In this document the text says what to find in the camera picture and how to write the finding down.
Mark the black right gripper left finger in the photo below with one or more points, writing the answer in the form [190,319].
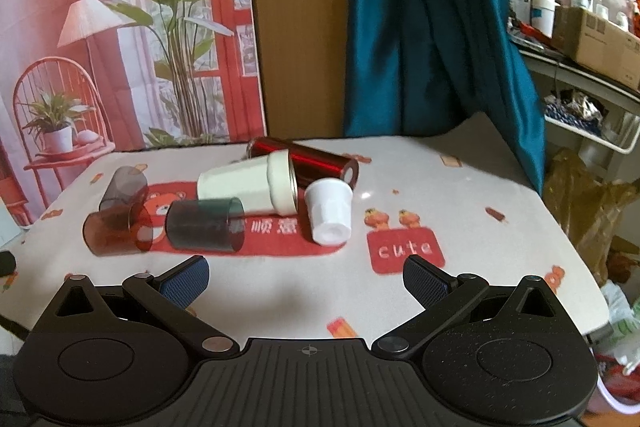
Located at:
[166,300]

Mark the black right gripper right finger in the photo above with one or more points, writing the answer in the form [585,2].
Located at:
[447,301]

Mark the brown transparent plastic cup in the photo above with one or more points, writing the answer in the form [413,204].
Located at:
[118,230]

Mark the dark green transparent cup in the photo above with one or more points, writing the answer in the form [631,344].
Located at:
[206,225]

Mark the grey transparent plastic cup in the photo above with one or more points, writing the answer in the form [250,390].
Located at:
[127,186]

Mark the small white plastic cup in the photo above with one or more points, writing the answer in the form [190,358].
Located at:
[329,207]

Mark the red room scene backdrop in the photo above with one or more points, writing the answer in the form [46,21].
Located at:
[81,79]

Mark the cream white tumbler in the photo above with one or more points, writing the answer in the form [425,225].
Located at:
[265,185]

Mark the yellow plastic bag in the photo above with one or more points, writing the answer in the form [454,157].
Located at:
[588,211]

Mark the red metallic tumbler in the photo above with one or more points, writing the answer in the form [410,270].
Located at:
[310,164]

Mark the white shelf rack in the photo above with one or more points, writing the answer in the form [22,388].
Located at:
[593,107]

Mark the teal curtain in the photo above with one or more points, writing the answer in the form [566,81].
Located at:
[422,67]

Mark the cardboard box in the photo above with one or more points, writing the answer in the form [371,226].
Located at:
[597,44]

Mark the white bottle blue label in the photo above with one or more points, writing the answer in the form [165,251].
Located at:
[542,16]

